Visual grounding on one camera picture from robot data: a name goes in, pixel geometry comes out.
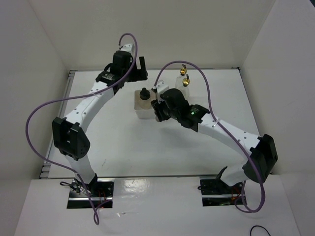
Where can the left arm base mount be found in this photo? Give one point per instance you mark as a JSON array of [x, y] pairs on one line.
[[101, 197]]

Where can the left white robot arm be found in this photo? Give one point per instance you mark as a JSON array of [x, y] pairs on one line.
[[69, 133]]

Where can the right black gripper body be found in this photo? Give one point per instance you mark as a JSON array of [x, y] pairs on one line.
[[167, 113]]

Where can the white salt shaker black cap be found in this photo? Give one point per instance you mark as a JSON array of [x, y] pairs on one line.
[[144, 97]]

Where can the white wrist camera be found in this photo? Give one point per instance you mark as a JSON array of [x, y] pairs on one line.
[[130, 48], [159, 89]]

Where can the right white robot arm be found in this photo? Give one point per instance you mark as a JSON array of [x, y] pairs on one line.
[[259, 152]]

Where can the glass oil bottle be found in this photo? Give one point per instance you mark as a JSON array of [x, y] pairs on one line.
[[183, 72], [185, 86]]

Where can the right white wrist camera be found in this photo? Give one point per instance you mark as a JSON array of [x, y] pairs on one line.
[[159, 89]]

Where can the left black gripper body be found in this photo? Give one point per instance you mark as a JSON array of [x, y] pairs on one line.
[[134, 75]]

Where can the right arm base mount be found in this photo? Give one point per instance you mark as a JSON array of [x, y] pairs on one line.
[[215, 193]]

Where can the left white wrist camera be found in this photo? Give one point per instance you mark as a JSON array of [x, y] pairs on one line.
[[130, 48]]

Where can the white divided organizer tray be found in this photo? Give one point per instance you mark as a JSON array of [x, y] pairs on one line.
[[144, 114]]

